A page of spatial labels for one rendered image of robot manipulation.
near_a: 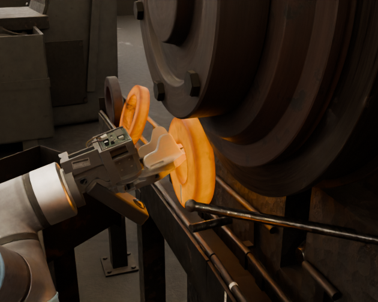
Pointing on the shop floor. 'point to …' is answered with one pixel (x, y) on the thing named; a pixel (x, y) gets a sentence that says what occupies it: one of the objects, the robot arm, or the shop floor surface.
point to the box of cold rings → (18, 88)
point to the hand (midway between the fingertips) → (189, 151)
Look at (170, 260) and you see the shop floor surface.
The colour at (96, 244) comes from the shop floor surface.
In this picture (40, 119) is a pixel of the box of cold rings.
